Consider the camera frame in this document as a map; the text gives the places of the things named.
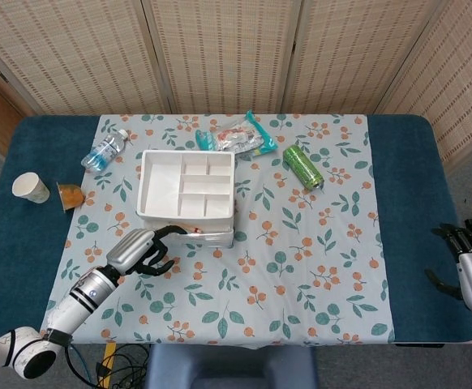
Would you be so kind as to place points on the green drink can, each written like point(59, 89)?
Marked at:
point(303, 166)

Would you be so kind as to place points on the clear plastic drawer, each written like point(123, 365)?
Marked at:
point(215, 239)

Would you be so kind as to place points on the teal white snack bag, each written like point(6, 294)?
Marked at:
point(266, 139)

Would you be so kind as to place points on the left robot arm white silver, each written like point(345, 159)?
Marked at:
point(82, 300)

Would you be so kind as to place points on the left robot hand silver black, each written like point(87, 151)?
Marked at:
point(128, 251)

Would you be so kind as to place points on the white compartment trays stack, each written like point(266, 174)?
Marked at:
point(163, 182)

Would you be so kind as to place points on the woven bamboo screen panel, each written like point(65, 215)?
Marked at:
point(463, 81)
point(74, 56)
point(224, 52)
point(353, 52)

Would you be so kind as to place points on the white paper cup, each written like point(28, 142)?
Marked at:
point(29, 187)

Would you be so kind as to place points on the orange fruit jelly cup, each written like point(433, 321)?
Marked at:
point(73, 195)

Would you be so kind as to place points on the small teal packet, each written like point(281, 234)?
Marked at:
point(203, 138)

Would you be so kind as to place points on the clear snack packet red print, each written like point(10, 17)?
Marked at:
point(236, 138)

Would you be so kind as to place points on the blue padded chair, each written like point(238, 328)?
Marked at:
point(228, 366)

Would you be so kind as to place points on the clear water bottle blue label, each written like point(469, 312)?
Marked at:
point(102, 153)

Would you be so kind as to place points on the floral print tablecloth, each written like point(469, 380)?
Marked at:
point(260, 283)

